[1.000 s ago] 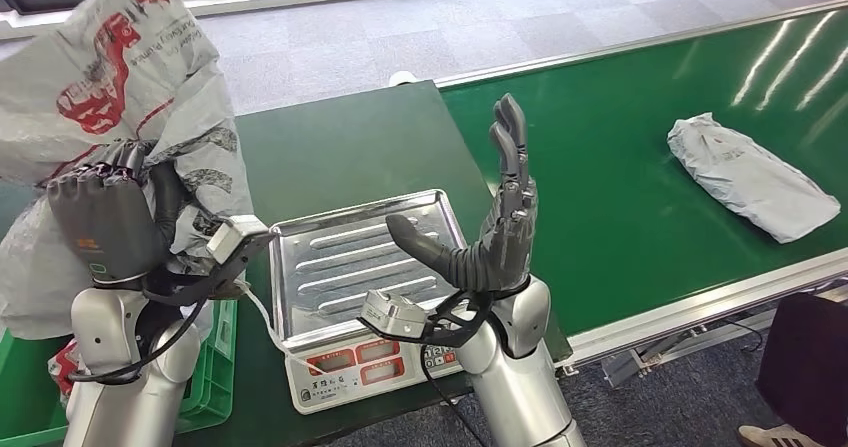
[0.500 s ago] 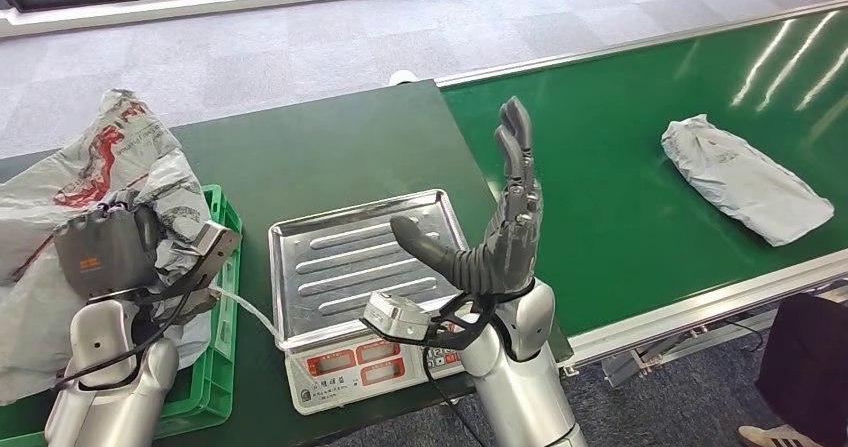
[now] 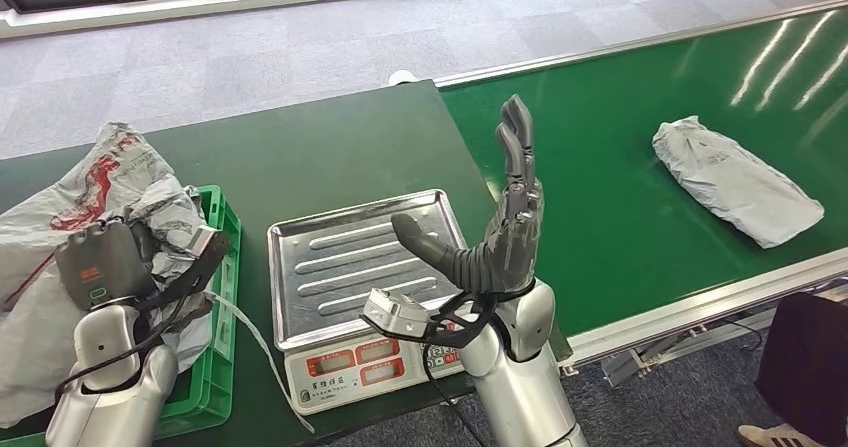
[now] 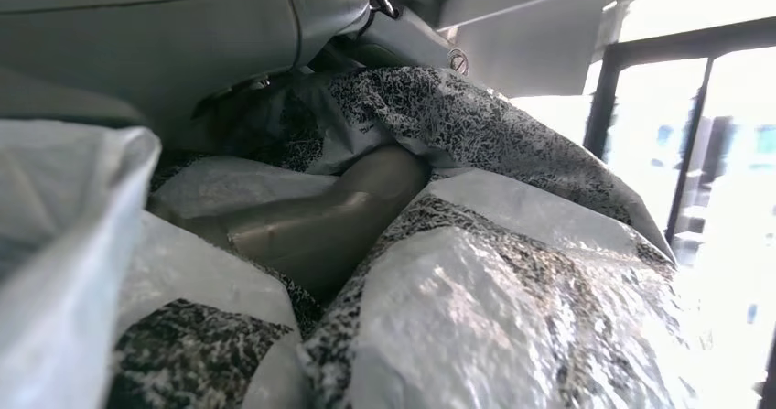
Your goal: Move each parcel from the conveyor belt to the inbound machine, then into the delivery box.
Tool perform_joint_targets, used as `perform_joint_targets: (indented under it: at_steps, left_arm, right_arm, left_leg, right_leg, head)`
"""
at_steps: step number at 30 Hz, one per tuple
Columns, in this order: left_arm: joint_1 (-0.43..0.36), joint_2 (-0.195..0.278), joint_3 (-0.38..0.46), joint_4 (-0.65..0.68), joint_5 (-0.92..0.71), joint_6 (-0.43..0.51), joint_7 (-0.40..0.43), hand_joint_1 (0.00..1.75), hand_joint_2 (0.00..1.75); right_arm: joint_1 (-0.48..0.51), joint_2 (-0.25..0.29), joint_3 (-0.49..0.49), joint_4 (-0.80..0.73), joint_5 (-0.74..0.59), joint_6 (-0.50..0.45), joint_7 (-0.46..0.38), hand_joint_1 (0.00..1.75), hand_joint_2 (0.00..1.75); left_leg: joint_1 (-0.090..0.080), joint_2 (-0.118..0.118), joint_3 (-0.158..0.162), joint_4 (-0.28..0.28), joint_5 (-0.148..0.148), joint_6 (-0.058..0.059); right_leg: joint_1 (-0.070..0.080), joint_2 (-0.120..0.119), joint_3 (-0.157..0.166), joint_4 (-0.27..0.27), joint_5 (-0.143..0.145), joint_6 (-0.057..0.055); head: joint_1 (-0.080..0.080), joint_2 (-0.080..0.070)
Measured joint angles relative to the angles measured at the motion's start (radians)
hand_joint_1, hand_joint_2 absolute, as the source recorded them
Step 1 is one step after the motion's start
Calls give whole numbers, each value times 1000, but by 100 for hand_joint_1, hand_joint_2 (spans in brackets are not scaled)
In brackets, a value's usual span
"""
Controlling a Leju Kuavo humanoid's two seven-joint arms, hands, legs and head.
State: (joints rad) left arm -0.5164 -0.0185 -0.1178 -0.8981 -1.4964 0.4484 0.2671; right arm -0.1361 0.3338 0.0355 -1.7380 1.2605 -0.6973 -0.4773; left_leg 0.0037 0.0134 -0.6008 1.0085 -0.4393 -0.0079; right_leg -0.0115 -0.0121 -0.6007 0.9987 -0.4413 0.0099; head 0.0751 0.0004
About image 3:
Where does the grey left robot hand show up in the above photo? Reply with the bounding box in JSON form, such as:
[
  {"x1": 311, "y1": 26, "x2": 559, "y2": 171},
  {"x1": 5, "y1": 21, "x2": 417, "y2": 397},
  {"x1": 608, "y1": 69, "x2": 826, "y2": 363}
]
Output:
[{"x1": 54, "y1": 218, "x2": 160, "y2": 313}]

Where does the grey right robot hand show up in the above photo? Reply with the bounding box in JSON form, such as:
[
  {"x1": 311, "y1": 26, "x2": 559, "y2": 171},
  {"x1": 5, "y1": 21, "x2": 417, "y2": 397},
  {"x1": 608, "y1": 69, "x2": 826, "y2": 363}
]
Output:
[{"x1": 390, "y1": 94, "x2": 545, "y2": 296}]

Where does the grey parcel bag red print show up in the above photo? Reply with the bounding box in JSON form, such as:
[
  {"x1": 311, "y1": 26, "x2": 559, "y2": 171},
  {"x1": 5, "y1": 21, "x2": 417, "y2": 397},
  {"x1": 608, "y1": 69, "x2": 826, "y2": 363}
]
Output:
[{"x1": 0, "y1": 121, "x2": 230, "y2": 429}]

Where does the green conveyor belt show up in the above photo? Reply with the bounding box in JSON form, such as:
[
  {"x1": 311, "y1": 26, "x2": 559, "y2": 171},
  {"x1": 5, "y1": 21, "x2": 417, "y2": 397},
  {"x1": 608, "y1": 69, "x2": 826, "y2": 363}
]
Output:
[{"x1": 433, "y1": 0, "x2": 848, "y2": 389}]

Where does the plain grey parcel bag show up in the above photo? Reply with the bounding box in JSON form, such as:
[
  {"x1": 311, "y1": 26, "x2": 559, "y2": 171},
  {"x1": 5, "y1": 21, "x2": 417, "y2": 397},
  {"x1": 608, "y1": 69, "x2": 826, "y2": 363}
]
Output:
[{"x1": 652, "y1": 115, "x2": 826, "y2": 250}]

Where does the white scale with steel tray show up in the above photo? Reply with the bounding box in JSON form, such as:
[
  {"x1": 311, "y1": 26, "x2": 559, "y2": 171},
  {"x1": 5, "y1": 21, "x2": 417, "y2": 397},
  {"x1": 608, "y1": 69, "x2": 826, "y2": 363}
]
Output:
[{"x1": 266, "y1": 188, "x2": 478, "y2": 417}]

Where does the green plastic crate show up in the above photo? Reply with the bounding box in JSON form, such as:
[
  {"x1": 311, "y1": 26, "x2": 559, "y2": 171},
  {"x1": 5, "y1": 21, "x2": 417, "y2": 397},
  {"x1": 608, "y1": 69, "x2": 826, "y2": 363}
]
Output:
[{"x1": 0, "y1": 184, "x2": 243, "y2": 447}]

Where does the thin white plastic strip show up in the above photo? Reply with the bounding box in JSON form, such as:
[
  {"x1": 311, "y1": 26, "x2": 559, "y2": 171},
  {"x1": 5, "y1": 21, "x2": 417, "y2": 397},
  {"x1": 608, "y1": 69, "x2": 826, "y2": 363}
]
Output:
[{"x1": 201, "y1": 290, "x2": 316, "y2": 435}]

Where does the dark green table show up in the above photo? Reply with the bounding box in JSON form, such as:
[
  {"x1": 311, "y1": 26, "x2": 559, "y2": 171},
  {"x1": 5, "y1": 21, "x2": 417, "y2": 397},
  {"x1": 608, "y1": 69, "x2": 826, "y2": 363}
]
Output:
[{"x1": 0, "y1": 79, "x2": 572, "y2": 447}]

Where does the person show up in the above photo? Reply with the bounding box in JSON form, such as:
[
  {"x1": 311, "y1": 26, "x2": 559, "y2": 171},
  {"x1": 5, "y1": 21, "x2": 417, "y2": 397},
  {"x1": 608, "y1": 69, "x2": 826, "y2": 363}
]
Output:
[{"x1": 737, "y1": 291, "x2": 848, "y2": 447}]

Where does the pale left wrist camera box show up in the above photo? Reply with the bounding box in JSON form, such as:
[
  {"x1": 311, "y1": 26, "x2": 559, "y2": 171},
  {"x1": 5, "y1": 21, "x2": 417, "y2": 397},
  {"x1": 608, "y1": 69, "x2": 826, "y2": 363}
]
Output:
[{"x1": 187, "y1": 225, "x2": 223, "y2": 260}]

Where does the black right camera cable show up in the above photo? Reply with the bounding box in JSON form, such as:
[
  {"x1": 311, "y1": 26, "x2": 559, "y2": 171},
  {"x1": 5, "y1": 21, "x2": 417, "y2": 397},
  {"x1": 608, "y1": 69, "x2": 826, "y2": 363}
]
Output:
[{"x1": 421, "y1": 341, "x2": 488, "y2": 447}]

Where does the black floor cable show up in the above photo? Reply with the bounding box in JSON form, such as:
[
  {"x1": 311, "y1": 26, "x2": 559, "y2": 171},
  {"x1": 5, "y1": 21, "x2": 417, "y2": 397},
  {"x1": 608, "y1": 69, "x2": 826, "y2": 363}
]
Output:
[{"x1": 722, "y1": 318, "x2": 763, "y2": 353}]

